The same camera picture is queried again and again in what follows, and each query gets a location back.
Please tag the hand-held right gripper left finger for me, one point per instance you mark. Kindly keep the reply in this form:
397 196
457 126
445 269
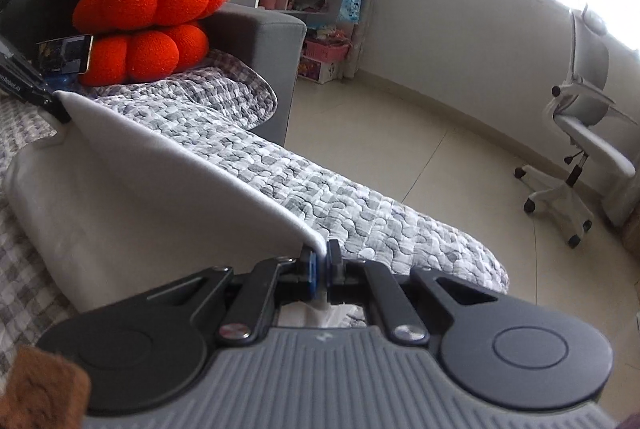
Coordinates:
312 277

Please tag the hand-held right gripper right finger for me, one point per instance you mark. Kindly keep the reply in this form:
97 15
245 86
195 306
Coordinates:
336 280

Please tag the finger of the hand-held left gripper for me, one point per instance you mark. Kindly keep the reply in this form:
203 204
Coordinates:
54 109

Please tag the white garment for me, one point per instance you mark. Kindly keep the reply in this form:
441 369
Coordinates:
150 209

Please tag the blue phone stand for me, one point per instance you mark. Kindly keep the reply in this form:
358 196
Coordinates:
57 83

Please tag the smartphone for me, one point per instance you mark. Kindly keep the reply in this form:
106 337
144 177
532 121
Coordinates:
62 55

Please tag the grey patterned quilt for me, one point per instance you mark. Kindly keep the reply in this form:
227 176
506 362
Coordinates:
320 189

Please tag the grey sofa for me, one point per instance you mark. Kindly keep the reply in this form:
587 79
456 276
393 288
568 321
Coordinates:
270 39

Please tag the pink basket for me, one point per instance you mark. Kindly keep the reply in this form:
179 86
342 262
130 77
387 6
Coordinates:
326 50

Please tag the brown fuzzy cloth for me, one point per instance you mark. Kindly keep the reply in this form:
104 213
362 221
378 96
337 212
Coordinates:
40 389

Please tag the white office chair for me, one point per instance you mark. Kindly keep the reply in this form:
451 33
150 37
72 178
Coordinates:
585 144

